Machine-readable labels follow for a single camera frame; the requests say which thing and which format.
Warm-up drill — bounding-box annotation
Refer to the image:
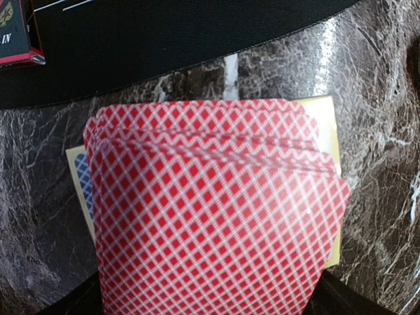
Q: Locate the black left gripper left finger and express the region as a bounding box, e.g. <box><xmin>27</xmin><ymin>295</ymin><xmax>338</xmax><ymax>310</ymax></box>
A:
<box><xmin>36</xmin><ymin>272</ymin><xmax>102</xmax><ymax>315</ymax></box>

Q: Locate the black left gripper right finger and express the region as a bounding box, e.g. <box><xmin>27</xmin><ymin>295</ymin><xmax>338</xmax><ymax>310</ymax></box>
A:
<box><xmin>318</xmin><ymin>271</ymin><xmax>395</xmax><ymax>315</ymax></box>

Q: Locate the red back card deck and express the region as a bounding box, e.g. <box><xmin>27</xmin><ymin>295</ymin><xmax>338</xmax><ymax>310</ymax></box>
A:
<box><xmin>83</xmin><ymin>99</ymin><xmax>350</xmax><ymax>314</ymax></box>

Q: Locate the yellow card box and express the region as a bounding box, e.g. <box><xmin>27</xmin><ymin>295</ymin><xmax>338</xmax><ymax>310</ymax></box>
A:
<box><xmin>64</xmin><ymin>94</ymin><xmax>344</xmax><ymax>267</ymax></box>

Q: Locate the round black poker mat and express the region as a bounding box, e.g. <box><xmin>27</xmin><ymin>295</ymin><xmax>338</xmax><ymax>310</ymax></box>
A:
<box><xmin>1</xmin><ymin>1</ymin><xmax>352</xmax><ymax>110</ymax></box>

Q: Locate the triangular all in marker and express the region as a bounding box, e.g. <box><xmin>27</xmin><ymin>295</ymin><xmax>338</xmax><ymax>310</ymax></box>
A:
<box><xmin>0</xmin><ymin>0</ymin><xmax>45</xmax><ymax>68</ymax></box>

